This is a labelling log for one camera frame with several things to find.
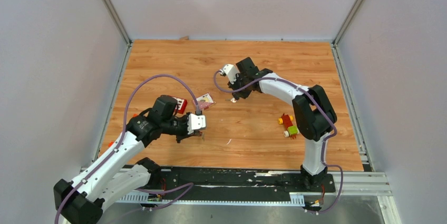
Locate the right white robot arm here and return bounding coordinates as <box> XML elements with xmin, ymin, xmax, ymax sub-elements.
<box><xmin>219</xmin><ymin>57</ymin><xmax>337</xmax><ymax>191</ymax></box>

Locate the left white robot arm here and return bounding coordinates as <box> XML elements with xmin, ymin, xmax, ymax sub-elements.
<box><xmin>53</xmin><ymin>95</ymin><xmax>206</xmax><ymax>223</ymax></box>

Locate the red paint tray box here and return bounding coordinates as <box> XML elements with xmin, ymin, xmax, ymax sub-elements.
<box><xmin>172</xmin><ymin>96</ymin><xmax>188</xmax><ymax>114</ymax></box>

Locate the pink card box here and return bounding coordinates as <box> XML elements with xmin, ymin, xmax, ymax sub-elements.
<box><xmin>196</xmin><ymin>93</ymin><xmax>216</xmax><ymax>111</ymax></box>

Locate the colourful toy block car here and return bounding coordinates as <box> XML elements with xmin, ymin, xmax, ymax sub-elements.
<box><xmin>277</xmin><ymin>113</ymin><xmax>299</xmax><ymax>139</ymax></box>

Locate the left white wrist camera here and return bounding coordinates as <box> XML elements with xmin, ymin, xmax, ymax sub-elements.
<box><xmin>188</xmin><ymin>113</ymin><xmax>207</xmax><ymax>135</ymax></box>

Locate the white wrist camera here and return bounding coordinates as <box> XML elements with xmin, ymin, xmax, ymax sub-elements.
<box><xmin>188</xmin><ymin>113</ymin><xmax>207</xmax><ymax>135</ymax></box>
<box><xmin>220</xmin><ymin>64</ymin><xmax>240</xmax><ymax>84</ymax></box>

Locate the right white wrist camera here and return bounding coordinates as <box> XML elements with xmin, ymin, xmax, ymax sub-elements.
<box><xmin>220</xmin><ymin>64</ymin><xmax>240</xmax><ymax>84</ymax></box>

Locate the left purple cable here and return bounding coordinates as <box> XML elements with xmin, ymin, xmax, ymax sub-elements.
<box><xmin>54</xmin><ymin>74</ymin><xmax>203</xmax><ymax>224</ymax></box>

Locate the purple cable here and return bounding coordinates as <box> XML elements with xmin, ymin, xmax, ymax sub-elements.
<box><xmin>213</xmin><ymin>70</ymin><xmax>344</xmax><ymax>215</ymax></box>
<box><xmin>54</xmin><ymin>74</ymin><xmax>203</xmax><ymax>224</ymax></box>

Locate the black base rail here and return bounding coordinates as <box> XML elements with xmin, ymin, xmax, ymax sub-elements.
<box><xmin>142</xmin><ymin>167</ymin><xmax>336</xmax><ymax>198</ymax></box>

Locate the white slotted cable duct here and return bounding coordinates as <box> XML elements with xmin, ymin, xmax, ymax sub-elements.
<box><xmin>117</xmin><ymin>188</ymin><xmax>305</xmax><ymax>207</ymax></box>

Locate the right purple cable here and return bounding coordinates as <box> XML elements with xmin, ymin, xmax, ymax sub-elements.
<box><xmin>213</xmin><ymin>70</ymin><xmax>344</xmax><ymax>215</ymax></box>

